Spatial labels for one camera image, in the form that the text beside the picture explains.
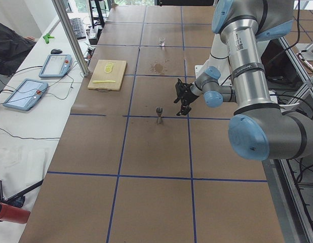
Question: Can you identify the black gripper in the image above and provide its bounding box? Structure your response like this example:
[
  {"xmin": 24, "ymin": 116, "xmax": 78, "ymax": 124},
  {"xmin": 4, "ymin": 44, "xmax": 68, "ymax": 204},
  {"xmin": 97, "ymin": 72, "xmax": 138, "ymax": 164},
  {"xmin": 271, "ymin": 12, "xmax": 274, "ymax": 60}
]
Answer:
[{"xmin": 174, "ymin": 78, "xmax": 197, "ymax": 116}]

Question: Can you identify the steel jigger measuring cup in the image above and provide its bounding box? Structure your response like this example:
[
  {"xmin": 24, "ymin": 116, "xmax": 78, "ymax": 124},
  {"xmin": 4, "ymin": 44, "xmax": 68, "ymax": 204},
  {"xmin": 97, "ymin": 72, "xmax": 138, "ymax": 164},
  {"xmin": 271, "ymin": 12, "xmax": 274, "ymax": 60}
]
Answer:
[{"xmin": 155, "ymin": 107, "xmax": 163, "ymax": 124}]

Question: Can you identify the clear glass cup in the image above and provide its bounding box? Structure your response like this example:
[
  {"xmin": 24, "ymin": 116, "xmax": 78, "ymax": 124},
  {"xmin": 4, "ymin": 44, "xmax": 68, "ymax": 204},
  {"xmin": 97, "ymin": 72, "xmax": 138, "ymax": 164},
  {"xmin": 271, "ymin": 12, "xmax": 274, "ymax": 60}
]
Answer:
[{"xmin": 159, "ymin": 37, "xmax": 165, "ymax": 47}]

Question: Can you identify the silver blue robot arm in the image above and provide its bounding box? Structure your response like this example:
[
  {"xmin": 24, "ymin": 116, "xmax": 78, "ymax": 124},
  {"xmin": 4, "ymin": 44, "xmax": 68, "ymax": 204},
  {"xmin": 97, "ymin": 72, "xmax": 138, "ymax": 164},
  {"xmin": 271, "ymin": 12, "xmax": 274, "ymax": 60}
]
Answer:
[{"xmin": 175, "ymin": 1, "xmax": 313, "ymax": 161}]

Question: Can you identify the wooden cutting board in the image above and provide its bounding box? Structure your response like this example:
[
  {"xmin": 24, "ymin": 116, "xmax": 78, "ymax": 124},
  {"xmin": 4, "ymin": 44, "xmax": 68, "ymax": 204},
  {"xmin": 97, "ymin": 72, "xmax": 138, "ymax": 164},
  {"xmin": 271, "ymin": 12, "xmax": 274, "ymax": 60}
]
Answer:
[{"xmin": 88, "ymin": 60, "xmax": 127, "ymax": 91}]

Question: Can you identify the yellow plastic knife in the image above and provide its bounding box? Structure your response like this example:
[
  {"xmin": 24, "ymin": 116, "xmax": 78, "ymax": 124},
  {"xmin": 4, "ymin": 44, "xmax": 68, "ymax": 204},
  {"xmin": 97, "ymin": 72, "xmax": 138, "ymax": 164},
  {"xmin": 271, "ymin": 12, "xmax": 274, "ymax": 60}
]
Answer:
[{"xmin": 92, "ymin": 79, "xmax": 116, "ymax": 84}]

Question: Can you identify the black keyboard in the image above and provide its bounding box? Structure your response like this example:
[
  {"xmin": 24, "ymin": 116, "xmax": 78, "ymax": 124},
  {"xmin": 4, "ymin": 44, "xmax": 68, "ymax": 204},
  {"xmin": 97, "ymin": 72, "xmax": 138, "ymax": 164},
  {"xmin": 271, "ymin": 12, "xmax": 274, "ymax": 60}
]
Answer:
[{"xmin": 69, "ymin": 18, "xmax": 86, "ymax": 39}]

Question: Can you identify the far blue teach pendant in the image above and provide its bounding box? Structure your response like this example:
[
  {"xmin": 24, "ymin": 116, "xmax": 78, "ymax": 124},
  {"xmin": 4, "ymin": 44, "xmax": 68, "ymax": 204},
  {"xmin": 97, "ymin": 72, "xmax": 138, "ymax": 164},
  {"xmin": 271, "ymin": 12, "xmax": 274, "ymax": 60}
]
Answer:
[{"xmin": 38, "ymin": 54, "xmax": 72, "ymax": 78}]

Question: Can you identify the blue teach pendant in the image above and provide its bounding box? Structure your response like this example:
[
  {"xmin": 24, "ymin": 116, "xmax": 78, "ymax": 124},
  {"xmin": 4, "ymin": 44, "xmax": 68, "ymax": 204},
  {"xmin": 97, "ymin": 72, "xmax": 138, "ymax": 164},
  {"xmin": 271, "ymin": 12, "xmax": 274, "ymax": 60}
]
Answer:
[
  {"xmin": 38, "ymin": 54, "xmax": 72, "ymax": 78},
  {"xmin": 3, "ymin": 78, "xmax": 49, "ymax": 111}
]

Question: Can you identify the black computer mouse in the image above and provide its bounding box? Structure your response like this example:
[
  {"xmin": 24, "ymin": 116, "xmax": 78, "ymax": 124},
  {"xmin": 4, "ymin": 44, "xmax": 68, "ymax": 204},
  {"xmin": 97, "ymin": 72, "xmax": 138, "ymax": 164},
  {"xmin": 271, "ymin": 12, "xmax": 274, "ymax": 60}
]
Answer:
[{"xmin": 51, "ymin": 49, "xmax": 62, "ymax": 55}]

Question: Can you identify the green plastic clamp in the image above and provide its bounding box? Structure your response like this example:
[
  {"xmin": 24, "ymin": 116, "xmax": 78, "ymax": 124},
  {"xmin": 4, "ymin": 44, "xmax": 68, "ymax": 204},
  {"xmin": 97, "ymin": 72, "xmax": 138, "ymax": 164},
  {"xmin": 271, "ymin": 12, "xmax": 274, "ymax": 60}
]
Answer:
[{"xmin": 43, "ymin": 33, "xmax": 55, "ymax": 44}]

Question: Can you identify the near blue teach pendant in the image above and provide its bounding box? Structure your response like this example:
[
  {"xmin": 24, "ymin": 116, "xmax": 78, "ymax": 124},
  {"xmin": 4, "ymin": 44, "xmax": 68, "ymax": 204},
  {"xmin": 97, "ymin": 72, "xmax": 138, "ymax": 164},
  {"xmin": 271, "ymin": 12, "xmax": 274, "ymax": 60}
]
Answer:
[{"xmin": 3, "ymin": 78, "xmax": 49, "ymax": 111}]

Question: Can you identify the black jacket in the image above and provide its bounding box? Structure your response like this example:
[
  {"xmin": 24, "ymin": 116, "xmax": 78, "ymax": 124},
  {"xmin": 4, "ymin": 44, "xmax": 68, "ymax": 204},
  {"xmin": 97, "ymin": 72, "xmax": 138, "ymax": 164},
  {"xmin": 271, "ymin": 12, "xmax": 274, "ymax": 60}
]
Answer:
[{"xmin": 0, "ymin": 23, "xmax": 36, "ymax": 76}]

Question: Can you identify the red cylinder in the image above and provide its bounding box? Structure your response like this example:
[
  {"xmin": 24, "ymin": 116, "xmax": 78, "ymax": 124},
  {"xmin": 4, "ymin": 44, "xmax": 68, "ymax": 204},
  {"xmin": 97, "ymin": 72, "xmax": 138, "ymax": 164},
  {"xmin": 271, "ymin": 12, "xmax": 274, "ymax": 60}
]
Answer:
[{"xmin": 0, "ymin": 202, "xmax": 30, "ymax": 224}]

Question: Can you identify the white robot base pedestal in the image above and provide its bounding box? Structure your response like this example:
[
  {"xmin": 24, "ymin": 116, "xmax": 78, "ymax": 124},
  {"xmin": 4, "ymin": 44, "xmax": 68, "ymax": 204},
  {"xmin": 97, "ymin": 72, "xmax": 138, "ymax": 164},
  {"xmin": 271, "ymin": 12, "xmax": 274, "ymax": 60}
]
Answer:
[{"xmin": 195, "ymin": 34, "xmax": 232, "ymax": 86}]

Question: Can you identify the aluminium frame post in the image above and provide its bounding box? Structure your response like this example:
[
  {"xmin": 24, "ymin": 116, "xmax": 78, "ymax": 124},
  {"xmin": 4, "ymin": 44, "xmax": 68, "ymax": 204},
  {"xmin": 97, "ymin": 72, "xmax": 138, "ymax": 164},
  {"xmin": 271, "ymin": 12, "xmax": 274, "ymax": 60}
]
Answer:
[{"xmin": 52, "ymin": 0, "xmax": 89, "ymax": 77}]

